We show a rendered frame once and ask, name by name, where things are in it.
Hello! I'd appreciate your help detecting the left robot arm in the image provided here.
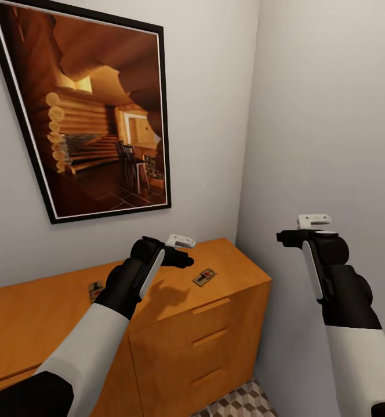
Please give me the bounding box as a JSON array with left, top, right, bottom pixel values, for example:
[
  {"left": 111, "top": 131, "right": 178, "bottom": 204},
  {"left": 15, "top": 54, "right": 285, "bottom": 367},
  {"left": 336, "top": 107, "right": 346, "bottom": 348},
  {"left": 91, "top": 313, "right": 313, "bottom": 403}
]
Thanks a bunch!
[{"left": 0, "top": 235, "right": 195, "bottom": 417}]

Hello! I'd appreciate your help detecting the mousetrap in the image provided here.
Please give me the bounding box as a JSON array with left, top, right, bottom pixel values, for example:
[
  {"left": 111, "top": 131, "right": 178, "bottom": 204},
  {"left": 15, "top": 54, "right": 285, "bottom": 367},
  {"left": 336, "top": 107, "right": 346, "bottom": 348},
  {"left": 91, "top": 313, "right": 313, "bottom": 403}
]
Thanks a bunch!
[
  {"left": 89, "top": 280, "right": 104, "bottom": 304},
  {"left": 192, "top": 268, "right": 216, "bottom": 287}
]

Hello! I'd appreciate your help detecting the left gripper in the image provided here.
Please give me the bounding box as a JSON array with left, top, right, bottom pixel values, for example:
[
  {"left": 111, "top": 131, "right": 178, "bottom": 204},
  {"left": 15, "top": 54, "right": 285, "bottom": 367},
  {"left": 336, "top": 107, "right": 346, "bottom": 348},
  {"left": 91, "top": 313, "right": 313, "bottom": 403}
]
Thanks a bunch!
[{"left": 165, "top": 246, "right": 194, "bottom": 269}]

